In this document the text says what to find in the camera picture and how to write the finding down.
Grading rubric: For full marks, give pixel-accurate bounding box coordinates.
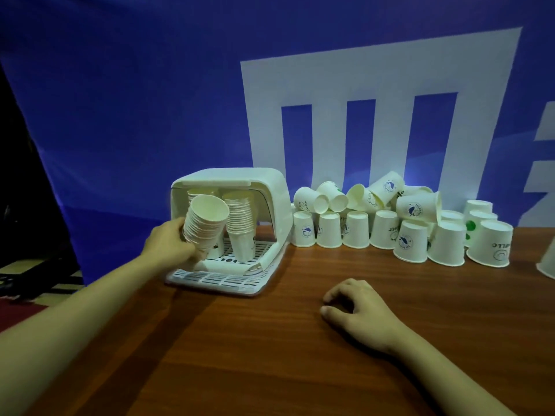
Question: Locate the person's left forearm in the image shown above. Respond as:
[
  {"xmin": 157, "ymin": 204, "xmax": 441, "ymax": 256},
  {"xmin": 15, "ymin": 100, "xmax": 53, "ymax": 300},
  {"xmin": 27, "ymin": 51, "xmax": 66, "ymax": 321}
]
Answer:
[{"xmin": 0, "ymin": 253, "xmax": 174, "ymax": 416}]

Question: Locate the white plastic storage box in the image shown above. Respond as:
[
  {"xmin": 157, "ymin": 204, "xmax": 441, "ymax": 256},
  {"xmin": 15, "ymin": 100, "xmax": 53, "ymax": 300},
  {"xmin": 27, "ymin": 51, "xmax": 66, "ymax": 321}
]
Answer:
[{"xmin": 164, "ymin": 168, "xmax": 294, "ymax": 298}]

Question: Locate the percent print white paper cup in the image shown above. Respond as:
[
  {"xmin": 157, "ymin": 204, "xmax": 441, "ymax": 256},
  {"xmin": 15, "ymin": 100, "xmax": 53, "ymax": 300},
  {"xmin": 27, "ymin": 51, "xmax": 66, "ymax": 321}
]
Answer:
[{"xmin": 228, "ymin": 231, "xmax": 256, "ymax": 263}]

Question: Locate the white slotted drain tray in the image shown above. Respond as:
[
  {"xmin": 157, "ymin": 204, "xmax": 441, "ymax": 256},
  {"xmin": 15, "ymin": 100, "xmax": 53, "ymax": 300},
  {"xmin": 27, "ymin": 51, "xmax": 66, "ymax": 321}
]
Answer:
[{"xmin": 166, "ymin": 237, "xmax": 285, "ymax": 296}]

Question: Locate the pile of paper cups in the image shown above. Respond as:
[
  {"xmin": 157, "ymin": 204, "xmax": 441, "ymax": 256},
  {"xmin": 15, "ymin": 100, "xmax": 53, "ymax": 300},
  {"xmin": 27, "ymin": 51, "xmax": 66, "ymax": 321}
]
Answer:
[{"xmin": 290, "ymin": 170, "xmax": 555, "ymax": 280}]

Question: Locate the nested stack of paper cups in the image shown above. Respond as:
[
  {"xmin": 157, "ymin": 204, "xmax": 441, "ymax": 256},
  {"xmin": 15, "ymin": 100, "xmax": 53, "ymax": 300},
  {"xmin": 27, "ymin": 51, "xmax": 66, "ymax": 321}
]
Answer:
[
  {"xmin": 222, "ymin": 191, "xmax": 257, "ymax": 235},
  {"xmin": 183, "ymin": 194, "xmax": 231, "ymax": 252},
  {"xmin": 187, "ymin": 188, "xmax": 220, "ymax": 202}
]

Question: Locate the person's right forearm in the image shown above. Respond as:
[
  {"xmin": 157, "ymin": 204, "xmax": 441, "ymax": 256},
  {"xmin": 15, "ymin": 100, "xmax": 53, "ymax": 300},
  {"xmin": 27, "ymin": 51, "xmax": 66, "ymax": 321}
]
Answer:
[{"xmin": 390, "ymin": 329, "xmax": 517, "ymax": 416}]

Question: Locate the person's right hand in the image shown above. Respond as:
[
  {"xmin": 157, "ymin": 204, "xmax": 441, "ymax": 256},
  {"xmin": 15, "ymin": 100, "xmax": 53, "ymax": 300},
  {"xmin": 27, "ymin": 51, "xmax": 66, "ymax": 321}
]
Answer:
[{"xmin": 320, "ymin": 279, "xmax": 409, "ymax": 356}]

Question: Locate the brown wooden table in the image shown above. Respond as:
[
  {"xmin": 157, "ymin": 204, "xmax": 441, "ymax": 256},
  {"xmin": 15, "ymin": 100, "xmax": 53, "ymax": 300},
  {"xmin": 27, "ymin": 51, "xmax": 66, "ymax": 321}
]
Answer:
[{"xmin": 24, "ymin": 225, "xmax": 555, "ymax": 416}]

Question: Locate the black white striped mat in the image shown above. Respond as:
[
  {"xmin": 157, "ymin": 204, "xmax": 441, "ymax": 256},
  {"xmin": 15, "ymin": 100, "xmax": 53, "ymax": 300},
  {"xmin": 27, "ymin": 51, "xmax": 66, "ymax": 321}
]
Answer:
[{"xmin": 0, "ymin": 259, "xmax": 86, "ymax": 306}]

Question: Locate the blue white backdrop banner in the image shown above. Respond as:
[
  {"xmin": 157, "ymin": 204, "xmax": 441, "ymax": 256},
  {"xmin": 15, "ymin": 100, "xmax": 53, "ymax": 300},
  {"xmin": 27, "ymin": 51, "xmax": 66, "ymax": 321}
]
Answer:
[{"xmin": 0, "ymin": 0, "xmax": 555, "ymax": 284}]

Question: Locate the person's left hand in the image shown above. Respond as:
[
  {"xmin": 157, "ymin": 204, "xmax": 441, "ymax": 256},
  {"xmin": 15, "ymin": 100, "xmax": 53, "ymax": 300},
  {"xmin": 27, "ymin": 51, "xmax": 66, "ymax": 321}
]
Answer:
[{"xmin": 143, "ymin": 217, "xmax": 205, "ymax": 273}]

